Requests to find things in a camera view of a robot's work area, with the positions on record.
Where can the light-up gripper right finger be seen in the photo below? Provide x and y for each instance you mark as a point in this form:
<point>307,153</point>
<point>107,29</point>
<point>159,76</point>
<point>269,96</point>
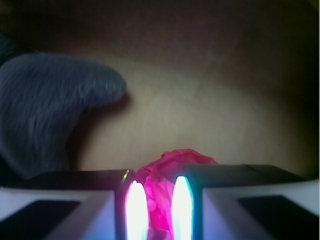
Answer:
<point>244,202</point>

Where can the light-up gripper left finger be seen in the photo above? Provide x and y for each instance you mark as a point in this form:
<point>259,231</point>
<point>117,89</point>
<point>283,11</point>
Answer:
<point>75,205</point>

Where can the red paper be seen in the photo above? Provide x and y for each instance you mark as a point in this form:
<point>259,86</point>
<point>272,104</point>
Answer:
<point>158,179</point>

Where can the brown paper-lined bin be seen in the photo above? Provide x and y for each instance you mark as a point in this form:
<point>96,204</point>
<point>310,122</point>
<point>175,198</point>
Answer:
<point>236,80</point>

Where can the grey plush mouse toy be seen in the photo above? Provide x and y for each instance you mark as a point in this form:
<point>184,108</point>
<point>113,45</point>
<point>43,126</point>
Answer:
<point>42,97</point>

